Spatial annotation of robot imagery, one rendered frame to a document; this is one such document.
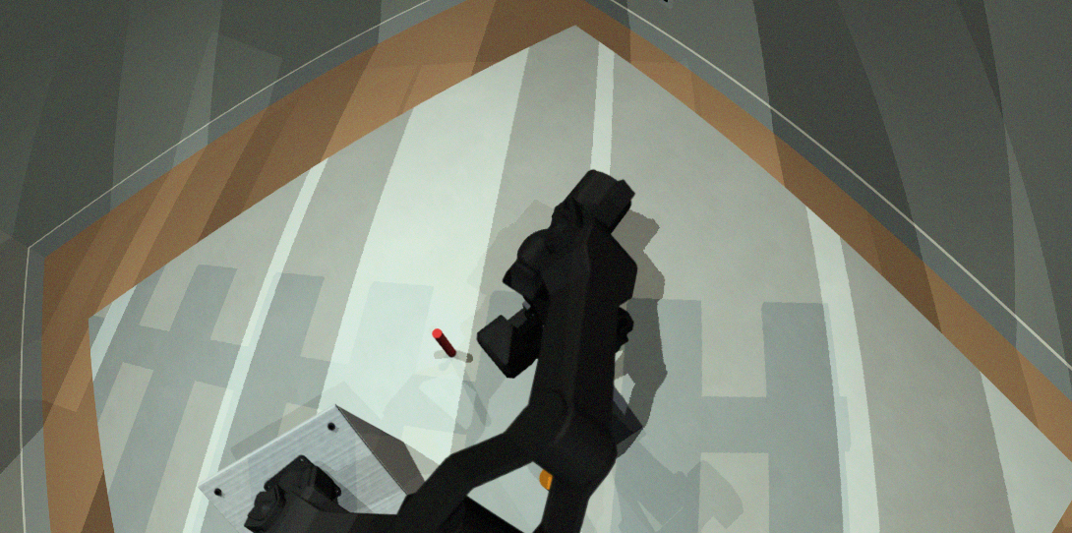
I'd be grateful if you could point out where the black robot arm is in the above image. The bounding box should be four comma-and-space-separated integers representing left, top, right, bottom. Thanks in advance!
244, 169, 637, 533

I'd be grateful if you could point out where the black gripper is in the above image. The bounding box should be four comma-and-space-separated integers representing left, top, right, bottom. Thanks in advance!
476, 296, 550, 379

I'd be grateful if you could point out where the dark red peg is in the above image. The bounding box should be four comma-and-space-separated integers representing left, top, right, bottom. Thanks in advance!
432, 328, 457, 358

